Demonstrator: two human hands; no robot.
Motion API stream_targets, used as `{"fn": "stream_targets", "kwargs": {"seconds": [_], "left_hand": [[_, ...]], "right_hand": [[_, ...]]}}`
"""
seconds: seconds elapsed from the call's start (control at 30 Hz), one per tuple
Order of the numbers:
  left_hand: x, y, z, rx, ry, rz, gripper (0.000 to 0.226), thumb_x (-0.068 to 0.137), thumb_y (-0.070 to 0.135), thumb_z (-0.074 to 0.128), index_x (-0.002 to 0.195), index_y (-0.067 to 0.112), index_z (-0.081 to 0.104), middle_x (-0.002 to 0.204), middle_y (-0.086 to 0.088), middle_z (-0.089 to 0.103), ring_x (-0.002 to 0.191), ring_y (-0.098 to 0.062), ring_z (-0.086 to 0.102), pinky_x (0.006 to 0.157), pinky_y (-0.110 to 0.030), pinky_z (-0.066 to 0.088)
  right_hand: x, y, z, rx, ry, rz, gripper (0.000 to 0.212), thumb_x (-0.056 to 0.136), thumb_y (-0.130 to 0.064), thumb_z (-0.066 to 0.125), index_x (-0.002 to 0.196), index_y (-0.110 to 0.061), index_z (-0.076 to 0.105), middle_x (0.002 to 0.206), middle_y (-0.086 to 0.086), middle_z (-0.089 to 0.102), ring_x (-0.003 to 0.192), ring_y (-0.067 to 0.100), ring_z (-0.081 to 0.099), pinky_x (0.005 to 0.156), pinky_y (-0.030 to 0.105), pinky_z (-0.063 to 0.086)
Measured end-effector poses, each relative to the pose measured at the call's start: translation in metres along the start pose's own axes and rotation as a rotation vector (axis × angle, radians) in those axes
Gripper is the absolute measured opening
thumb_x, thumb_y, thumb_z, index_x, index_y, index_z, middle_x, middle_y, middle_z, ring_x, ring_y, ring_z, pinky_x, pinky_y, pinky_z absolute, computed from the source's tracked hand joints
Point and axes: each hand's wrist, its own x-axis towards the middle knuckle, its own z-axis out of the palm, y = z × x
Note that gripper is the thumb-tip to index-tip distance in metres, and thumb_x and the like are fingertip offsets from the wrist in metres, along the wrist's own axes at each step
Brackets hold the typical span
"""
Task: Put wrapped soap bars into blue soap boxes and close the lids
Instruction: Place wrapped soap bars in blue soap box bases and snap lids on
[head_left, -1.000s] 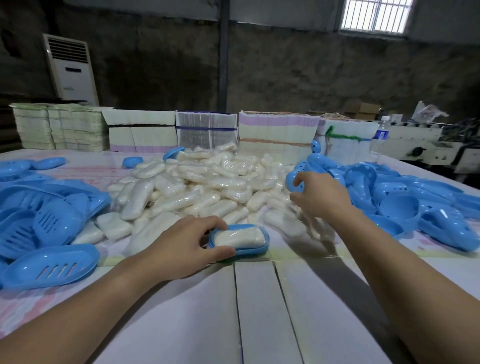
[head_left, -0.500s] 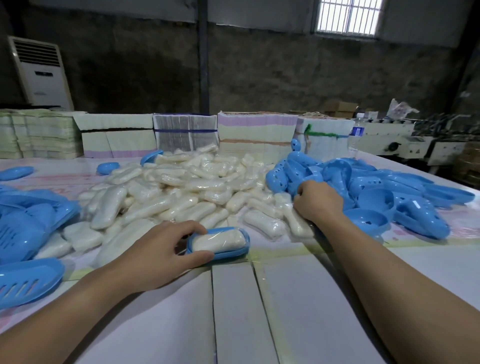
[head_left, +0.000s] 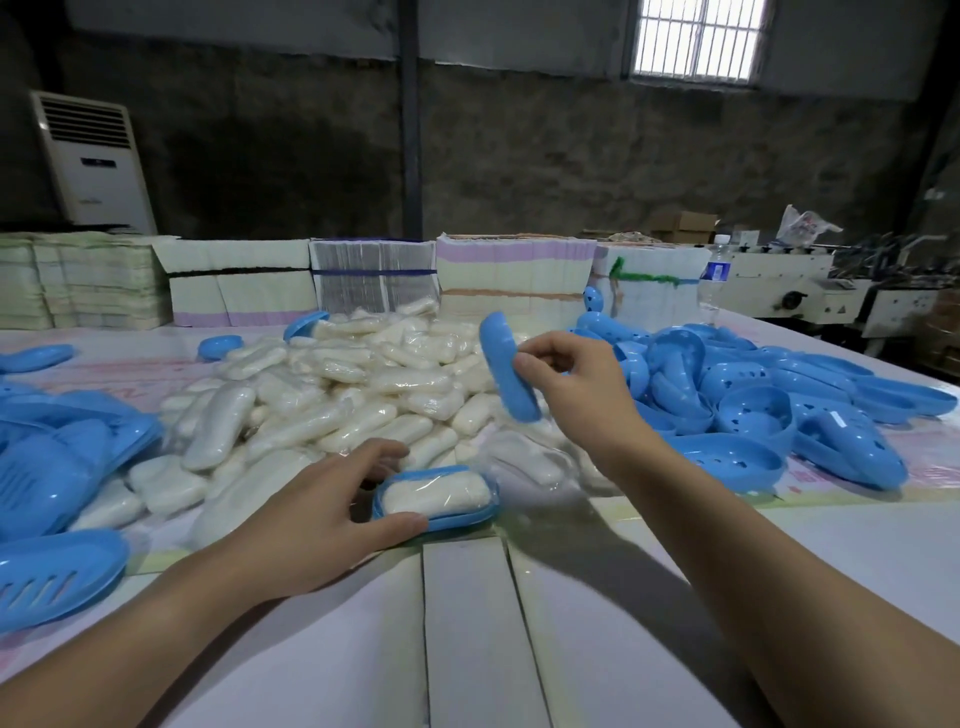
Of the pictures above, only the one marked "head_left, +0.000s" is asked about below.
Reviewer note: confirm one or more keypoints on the person's right hand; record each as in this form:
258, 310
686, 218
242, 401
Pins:
600, 412

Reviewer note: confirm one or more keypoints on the person's left hand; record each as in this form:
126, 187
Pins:
315, 532

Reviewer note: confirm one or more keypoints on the clear plastic bag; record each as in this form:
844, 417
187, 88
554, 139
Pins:
540, 472

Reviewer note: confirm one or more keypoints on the blue oval plastic lid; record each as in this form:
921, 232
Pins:
592, 298
502, 367
304, 326
220, 346

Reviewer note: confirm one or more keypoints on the white soap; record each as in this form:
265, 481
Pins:
435, 493

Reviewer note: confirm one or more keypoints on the blue slotted plastic base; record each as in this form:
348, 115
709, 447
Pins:
450, 525

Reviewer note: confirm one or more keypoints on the pile of white soaps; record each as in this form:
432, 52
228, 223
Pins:
337, 390

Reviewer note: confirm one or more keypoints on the pile of blue plastic lids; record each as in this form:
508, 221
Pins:
750, 412

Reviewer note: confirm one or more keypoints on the pile of blue slotted lids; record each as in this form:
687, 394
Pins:
45, 480

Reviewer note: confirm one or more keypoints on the person's right forearm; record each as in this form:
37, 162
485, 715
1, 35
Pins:
772, 600

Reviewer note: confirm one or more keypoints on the person's left forearm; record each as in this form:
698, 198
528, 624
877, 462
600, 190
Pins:
112, 660

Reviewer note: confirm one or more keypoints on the white sheet stack, green mark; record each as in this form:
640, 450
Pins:
652, 300

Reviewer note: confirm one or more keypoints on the white carton stack, pink stripe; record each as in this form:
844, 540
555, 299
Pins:
510, 274

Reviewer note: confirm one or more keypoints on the clear water bottle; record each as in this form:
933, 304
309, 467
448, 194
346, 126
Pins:
715, 274

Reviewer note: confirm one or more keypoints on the brown cardboard box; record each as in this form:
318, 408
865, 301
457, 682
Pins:
686, 223

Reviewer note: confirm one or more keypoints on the white workshop machine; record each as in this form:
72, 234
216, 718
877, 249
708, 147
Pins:
795, 289

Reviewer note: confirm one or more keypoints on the row of stacked flat cartons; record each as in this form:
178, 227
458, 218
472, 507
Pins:
240, 300

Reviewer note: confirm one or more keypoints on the silver sheet bundle, blue band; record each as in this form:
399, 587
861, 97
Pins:
371, 277

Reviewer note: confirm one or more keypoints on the white plastic bag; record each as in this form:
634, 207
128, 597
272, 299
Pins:
802, 225

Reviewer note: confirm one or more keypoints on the stack of greenish paper sheets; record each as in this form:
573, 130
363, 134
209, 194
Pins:
90, 285

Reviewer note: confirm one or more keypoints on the dark metal pillar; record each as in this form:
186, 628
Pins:
409, 120

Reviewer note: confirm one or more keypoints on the barred window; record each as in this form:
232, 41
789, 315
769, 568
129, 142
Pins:
697, 41

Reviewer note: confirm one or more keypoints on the white standing air conditioner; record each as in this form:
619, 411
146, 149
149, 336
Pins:
94, 165

